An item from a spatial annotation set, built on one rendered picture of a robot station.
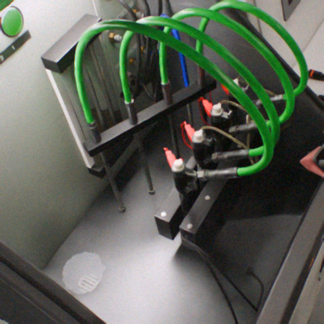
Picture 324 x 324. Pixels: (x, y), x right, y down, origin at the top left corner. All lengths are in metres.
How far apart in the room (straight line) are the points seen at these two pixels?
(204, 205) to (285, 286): 0.22
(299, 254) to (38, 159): 0.56
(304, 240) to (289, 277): 0.09
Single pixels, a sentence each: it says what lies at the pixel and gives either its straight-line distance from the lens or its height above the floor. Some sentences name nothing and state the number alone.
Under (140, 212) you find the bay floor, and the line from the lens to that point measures 1.19.
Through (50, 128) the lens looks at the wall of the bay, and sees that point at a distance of 1.00.
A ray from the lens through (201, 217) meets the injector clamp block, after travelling 0.98.
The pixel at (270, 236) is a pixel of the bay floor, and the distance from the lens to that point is 1.14.
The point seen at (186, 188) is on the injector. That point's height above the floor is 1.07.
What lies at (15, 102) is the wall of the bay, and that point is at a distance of 0.91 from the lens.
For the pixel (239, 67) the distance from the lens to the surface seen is 0.75.
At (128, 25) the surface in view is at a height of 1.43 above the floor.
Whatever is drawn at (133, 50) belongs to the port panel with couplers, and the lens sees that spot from 1.16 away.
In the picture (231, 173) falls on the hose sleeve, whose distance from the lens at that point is 0.80.
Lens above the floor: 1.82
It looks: 51 degrees down
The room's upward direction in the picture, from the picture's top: 12 degrees counter-clockwise
